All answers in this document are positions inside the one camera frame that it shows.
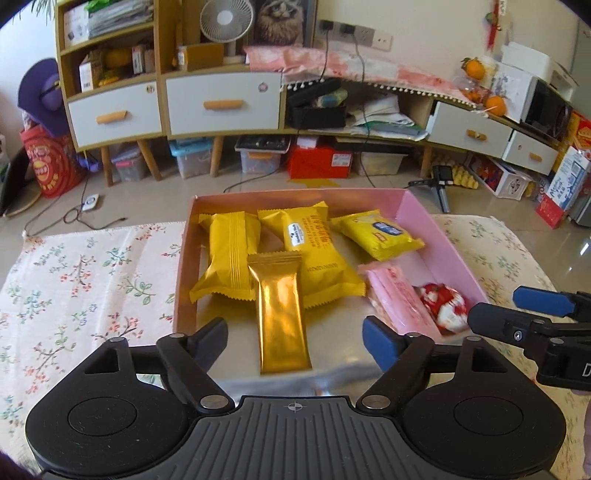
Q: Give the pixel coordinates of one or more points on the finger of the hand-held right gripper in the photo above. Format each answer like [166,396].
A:
[545,300]
[494,321]

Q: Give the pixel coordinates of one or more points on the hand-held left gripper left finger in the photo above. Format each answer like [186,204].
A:
[212,341]

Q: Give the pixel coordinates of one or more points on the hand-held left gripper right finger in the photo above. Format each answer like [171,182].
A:
[381,344]

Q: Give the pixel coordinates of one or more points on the pink candy wrapper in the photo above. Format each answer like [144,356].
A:
[397,300]

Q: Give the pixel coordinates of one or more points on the pink and silver cardboard box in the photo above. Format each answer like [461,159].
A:
[332,355]

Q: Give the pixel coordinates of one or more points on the red candy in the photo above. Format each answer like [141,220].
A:
[443,304]

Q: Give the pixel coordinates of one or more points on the gold snack bar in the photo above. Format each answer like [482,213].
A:
[281,323]

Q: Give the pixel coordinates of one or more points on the yellow ribbed seam snack packet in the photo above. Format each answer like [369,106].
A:
[228,258]

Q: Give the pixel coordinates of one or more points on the large yellow snack packet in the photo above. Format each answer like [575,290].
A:
[323,272]

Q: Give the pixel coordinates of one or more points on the small yellow blue-label packet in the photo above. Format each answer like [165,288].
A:
[378,233]

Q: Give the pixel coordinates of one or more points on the red and blue carton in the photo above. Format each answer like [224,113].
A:
[565,189]

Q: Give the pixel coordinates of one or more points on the white colourful printed box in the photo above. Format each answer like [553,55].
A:
[501,177]

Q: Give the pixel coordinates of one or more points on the floral tablecloth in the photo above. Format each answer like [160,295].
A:
[92,286]

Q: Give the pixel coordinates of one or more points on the small grey tripod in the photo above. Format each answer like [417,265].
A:
[441,184]

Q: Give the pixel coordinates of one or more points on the yellow egg tray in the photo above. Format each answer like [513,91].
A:
[464,177]

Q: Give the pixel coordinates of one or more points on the yellow box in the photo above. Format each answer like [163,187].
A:
[579,134]

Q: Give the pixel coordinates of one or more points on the black microwave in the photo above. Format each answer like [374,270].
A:
[547,110]

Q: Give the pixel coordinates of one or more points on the red cardboard box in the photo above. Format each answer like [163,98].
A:
[318,159]

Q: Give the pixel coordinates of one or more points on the small clear storage bin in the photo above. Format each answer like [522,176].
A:
[129,164]

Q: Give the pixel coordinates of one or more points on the orange fruit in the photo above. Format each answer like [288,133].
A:
[473,68]
[495,105]

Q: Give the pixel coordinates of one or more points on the white printed paper bag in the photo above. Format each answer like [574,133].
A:
[512,87]

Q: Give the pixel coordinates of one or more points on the pile of papers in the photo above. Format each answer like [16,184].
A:
[383,115]

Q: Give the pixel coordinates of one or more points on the black basket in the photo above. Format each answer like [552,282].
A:
[318,115]

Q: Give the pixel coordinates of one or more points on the red round-print bag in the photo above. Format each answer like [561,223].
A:
[46,161]

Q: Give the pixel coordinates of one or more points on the dark flat board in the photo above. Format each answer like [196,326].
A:
[18,184]

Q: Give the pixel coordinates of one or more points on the white drawer with round sticker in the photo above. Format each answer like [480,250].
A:
[221,87]

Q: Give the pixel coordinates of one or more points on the pink cloth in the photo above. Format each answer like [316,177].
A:
[369,69]

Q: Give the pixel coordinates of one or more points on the brown cardboard box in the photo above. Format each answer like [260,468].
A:
[201,56]

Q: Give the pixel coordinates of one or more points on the yellow round object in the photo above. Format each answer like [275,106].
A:
[115,64]

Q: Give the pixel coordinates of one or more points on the small white box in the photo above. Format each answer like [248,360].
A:
[90,71]

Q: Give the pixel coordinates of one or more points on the purple hat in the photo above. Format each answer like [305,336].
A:
[44,92]

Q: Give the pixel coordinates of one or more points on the wooden cabinet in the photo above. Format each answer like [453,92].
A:
[159,41]

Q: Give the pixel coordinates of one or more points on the white desk fan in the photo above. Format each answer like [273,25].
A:
[226,21]

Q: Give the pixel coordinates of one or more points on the cat picture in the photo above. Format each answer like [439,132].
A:
[284,21]

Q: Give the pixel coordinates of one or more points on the stack of magazines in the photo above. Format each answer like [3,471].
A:
[120,18]

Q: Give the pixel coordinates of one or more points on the white wall sockets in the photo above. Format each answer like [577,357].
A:
[355,32]

